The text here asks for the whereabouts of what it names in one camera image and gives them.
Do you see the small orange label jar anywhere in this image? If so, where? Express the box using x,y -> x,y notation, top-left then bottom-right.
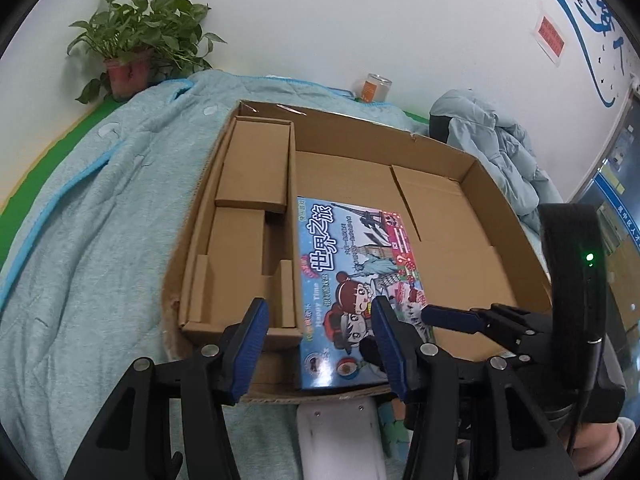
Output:
360,73 -> 393,103

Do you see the glass door with posters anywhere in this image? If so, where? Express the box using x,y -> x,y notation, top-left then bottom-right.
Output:
574,84 -> 640,331

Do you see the person's right hand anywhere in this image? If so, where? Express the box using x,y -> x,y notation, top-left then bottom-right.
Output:
572,417 -> 636,479

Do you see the colourful board game box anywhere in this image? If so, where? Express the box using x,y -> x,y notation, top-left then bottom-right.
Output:
297,196 -> 435,390

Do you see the large cardboard tray box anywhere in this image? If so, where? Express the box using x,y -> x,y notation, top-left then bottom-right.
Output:
163,101 -> 551,403

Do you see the red wall notice sign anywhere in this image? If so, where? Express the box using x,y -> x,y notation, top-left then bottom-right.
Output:
530,2 -> 566,67

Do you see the light blue puffer jacket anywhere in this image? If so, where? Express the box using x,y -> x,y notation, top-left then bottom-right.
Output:
430,90 -> 562,234

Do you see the potted plant red pot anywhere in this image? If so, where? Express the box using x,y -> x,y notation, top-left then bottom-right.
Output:
66,0 -> 225,104

